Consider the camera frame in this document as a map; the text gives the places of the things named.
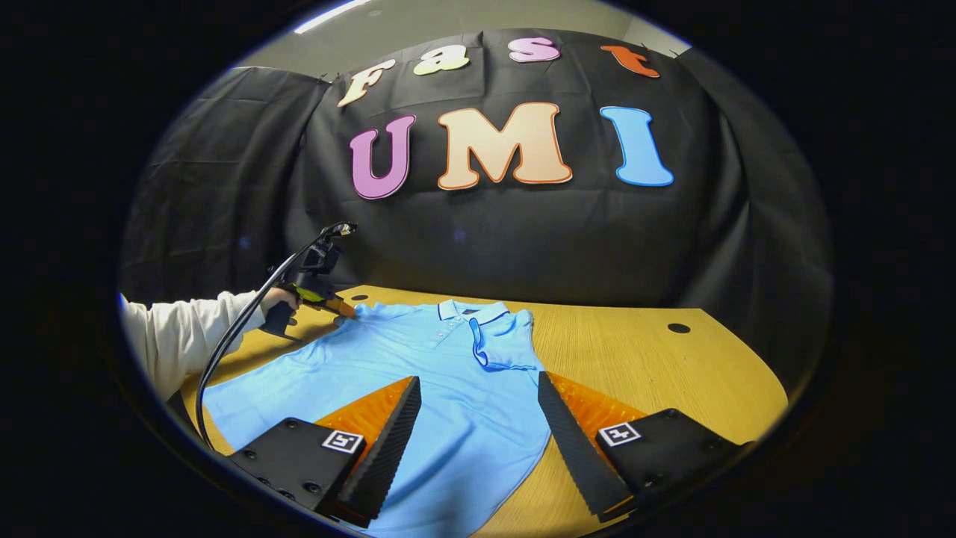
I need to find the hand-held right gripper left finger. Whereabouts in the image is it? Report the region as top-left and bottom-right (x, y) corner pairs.
(224, 375), (421, 529)

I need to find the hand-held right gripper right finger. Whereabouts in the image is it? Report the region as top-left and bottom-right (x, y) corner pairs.
(538, 371), (755, 524)

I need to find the light blue T-shirt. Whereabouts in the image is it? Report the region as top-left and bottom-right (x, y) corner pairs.
(202, 299), (553, 538)

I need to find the black backdrop cloth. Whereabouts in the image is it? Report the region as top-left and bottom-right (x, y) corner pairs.
(119, 28), (834, 374)

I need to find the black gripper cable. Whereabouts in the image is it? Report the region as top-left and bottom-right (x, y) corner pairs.
(196, 223), (358, 451)

